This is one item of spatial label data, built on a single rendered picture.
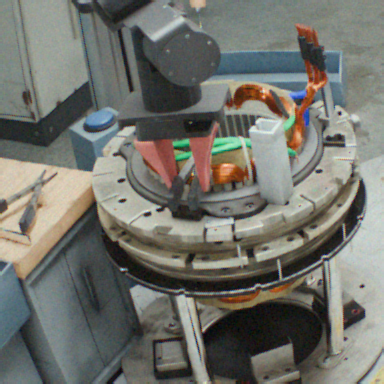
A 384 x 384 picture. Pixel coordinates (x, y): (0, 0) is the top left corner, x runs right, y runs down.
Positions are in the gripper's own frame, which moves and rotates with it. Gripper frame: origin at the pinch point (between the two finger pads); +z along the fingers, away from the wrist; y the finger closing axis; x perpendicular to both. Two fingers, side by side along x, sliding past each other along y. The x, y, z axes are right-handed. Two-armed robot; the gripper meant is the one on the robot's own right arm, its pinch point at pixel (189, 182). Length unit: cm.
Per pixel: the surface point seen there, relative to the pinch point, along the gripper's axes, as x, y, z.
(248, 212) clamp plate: 6.0, 4.0, 7.2
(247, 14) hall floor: 314, -53, 97
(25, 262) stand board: 3.5, -22.8, 11.3
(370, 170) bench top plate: 65, 13, 35
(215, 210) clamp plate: 6.4, 0.4, 6.9
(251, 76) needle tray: 52, -3, 12
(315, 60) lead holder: 20.4, 12.1, -4.3
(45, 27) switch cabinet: 224, -104, 59
